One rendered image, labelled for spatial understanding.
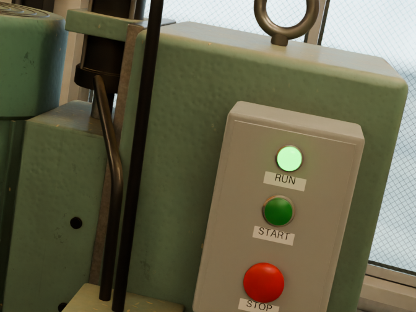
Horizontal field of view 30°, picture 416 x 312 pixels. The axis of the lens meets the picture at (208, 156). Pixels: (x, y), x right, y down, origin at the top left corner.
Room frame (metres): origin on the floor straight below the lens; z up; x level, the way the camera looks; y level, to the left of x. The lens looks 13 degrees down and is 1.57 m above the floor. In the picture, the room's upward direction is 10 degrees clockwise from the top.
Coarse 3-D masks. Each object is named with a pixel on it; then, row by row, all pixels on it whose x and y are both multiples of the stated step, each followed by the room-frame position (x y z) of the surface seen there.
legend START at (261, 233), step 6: (258, 228) 0.55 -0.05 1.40; (264, 228) 0.55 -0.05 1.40; (258, 234) 0.55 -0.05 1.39; (264, 234) 0.54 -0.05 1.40; (270, 234) 0.54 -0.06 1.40; (276, 234) 0.54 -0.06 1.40; (282, 234) 0.54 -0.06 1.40; (288, 234) 0.54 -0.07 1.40; (294, 234) 0.54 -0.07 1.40; (270, 240) 0.54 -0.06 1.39; (276, 240) 0.54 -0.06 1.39; (282, 240) 0.54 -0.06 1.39; (288, 240) 0.54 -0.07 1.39
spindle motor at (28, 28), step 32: (0, 32) 0.67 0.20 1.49; (32, 32) 0.69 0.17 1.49; (64, 32) 0.74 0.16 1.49; (0, 64) 0.68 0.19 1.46; (32, 64) 0.70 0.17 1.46; (0, 96) 0.68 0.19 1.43; (32, 96) 0.70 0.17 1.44; (0, 128) 0.68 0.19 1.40; (0, 160) 0.69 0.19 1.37; (0, 192) 0.69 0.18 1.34; (0, 224) 0.69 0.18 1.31; (0, 256) 0.70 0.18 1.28; (0, 288) 0.70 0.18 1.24
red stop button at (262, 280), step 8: (256, 264) 0.54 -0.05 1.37; (264, 264) 0.54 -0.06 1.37; (248, 272) 0.54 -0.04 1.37; (256, 272) 0.54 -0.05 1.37; (264, 272) 0.53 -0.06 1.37; (272, 272) 0.53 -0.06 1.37; (280, 272) 0.54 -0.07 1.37; (248, 280) 0.54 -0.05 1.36; (256, 280) 0.53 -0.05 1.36; (264, 280) 0.53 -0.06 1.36; (272, 280) 0.53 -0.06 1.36; (280, 280) 0.53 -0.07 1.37; (248, 288) 0.54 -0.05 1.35; (256, 288) 0.53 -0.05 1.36; (264, 288) 0.53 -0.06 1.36; (272, 288) 0.53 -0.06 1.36; (280, 288) 0.53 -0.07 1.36; (256, 296) 0.53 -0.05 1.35; (264, 296) 0.53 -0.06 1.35; (272, 296) 0.53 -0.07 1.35
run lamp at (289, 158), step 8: (288, 144) 0.54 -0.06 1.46; (280, 152) 0.54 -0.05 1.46; (288, 152) 0.54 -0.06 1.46; (296, 152) 0.54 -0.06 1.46; (280, 160) 0.54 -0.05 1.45; (288, 160) 0.54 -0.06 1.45; (296, 160) 0.54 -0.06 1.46; (280, 168) 0.54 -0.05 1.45; (288, 168) 0.54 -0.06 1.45; (296, 168) 0.54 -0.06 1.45
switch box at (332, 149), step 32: (256, 128) 0.55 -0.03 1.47; (288, 128) 0.55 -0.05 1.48; (320, 128) 0.55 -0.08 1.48; (352, 128) 0.57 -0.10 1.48; (224, 160) 0.55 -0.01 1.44; (256, 160) 0.55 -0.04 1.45; (320, 160) 0.54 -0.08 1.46; (352, 160) 0.54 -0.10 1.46; (224, 192) 0.55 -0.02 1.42; (256, 192) 0.55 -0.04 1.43; (288, 192) 0.54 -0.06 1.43; (320, 192) 0.54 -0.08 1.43; (352, 192) 0.54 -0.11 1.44; (224, 224) 0.55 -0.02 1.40; (256, 224) 0.55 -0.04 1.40; (288, 224) 0.54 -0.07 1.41; (320, 224) 0.54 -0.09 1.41; (224, 256) 0.55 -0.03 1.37; (256, 256) 0.55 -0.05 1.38; (288, 256) 0.54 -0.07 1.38; (320, 256) 0.54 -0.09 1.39; (224, 288) 0.55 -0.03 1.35; (288, 288) 0.54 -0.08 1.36; (320, 288) 0.54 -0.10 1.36
